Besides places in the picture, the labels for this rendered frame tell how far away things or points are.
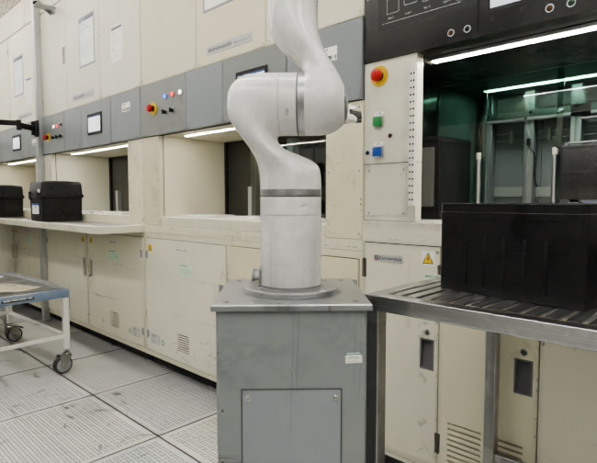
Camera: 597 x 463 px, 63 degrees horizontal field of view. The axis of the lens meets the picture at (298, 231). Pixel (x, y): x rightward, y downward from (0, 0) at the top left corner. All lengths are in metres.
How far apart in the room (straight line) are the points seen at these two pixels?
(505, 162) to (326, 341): 1.72
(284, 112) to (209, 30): 1.56
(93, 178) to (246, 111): 3.33
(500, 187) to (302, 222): 1.62
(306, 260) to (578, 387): 0.85
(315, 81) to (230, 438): 0.66
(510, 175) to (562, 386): 1.18
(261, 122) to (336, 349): 0.43
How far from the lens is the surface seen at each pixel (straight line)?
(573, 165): 1.86
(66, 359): 3.02
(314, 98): 0.92
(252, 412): 0.91
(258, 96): 0.93
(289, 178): 0.91
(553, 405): 1.53
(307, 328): 0.86
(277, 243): 0.91
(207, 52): 2.44
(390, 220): 1.65
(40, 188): 3.49
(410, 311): 0.90
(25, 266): 4.74
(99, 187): 4.21
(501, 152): 2.45
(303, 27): 1.00
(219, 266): 2.30
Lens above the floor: 0.94
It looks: 4 degrees down
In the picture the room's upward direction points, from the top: straight up
